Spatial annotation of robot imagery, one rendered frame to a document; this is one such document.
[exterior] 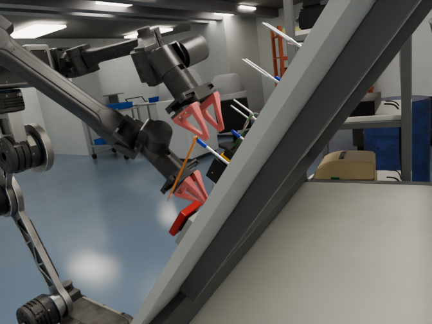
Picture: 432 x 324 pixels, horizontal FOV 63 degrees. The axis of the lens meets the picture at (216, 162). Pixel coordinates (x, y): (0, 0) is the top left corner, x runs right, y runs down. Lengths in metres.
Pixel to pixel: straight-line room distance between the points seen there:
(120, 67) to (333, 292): 10.14
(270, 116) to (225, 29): 8.11
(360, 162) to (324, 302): 1.00
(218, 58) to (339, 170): 7.01
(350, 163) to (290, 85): 1.40
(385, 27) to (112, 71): 10.16
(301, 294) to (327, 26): 0.67
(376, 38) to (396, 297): 0.59
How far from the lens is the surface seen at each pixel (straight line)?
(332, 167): 1.78
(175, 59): 0.74
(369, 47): 0.51
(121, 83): 10.68
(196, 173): 0.83
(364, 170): 1.78
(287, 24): 1.68
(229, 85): 7.33
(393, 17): 0.51
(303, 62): 0.38
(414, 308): 0.90
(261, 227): 1.18
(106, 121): 0.85
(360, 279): 0.97
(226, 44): 8.44
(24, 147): 1.51
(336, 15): 0.38
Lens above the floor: 1.33
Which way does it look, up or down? 14 degrees down
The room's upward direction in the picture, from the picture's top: 8 degrees counter-clockwise
